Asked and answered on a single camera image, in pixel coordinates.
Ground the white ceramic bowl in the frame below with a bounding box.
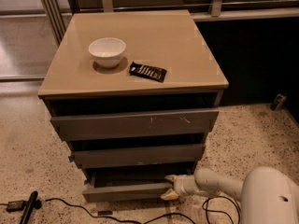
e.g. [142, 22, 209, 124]
[88, 37, 126, 68]

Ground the black power adapter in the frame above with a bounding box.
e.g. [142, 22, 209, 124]
[6, 201, 26, 213]

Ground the small dark floor device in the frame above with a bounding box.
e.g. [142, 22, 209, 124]
[270, 93, 287, 111]

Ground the black bar device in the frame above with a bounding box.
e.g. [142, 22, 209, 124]
[20, 191, 42, 224]

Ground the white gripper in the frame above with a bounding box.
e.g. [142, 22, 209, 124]
[160, 175, 197, 201]

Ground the grey drawer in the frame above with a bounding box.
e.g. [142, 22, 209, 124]
[73, 144, 205, 169]
[50, 109, 219, 141]
[81, 168, 191, 203]

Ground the grey drawer cabinet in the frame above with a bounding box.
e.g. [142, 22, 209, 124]
[37, 9, 230, 194]

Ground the grey bottom drawer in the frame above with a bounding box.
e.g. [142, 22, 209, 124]
[81, 168, 191, 203]

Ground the black floor cable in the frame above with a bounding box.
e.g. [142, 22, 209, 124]
[45, 197, 196, 224]

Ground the grey top drawer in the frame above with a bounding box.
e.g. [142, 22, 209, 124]
[50, 109, 219, 141]

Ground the black snack packet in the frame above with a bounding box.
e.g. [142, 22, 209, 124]
[129, 63, 167, 83]

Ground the small black floor block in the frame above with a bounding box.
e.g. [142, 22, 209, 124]
[97, 210, 113, 216]

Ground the black looped cable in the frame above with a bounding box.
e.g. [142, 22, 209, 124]
[201, 196, 242, 224]

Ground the grey middle drawer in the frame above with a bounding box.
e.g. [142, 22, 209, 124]
[73, 144, 205, 169]

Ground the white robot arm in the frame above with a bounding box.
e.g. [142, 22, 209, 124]
[161, 166, 299, 224]

